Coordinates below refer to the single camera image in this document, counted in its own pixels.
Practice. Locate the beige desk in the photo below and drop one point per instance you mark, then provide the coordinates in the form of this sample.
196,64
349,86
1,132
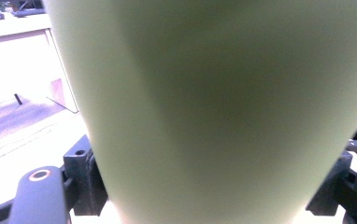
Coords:
14,28

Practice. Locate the dark keyboard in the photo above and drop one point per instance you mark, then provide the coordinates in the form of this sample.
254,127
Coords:
28,12

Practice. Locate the green bottle with white cap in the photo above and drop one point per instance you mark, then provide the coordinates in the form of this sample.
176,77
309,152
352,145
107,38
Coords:
214,109

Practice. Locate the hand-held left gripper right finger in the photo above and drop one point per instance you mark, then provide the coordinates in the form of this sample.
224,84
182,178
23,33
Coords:
332,189

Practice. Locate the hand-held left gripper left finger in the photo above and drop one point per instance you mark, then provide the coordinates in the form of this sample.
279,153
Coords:
84,174

